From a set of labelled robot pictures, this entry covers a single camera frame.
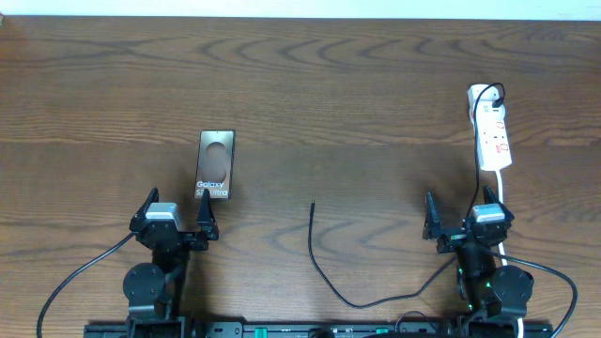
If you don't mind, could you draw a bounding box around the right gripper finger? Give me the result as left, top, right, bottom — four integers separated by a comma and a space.
424, 192, 441, 231
483, 185, 502, 205

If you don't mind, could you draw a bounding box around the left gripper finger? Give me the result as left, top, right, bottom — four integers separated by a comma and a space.
196, 189, 217, 233
134, 187, 159, 221

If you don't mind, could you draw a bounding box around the bronze Galaxy smartphone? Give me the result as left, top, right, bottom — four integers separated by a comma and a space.
194, 130, 236, 201

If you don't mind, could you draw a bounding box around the black charger cable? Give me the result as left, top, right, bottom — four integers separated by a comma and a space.
307, 82, 507, 310

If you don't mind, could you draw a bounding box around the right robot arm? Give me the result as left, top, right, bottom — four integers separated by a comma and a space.
423, 187, 533, 337

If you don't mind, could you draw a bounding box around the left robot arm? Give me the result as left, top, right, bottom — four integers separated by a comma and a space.
123, 188, 219, 337

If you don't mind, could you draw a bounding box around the white power strip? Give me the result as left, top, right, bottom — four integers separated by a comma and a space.
467, 84, 512, 172

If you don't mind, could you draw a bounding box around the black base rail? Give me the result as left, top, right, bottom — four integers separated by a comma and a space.
84, 319, 555, 338

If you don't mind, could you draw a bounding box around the white power strip cord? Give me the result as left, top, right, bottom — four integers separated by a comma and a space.
494, 169, 525, 338

